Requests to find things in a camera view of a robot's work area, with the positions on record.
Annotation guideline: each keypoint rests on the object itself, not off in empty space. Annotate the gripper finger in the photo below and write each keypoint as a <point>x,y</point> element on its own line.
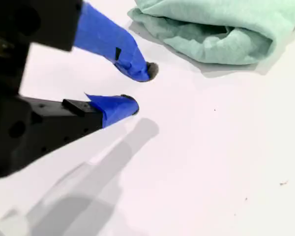
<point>64,123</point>
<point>108,37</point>

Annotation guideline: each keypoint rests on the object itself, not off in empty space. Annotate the pale green T-shirt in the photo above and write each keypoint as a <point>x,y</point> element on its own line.
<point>211,32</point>

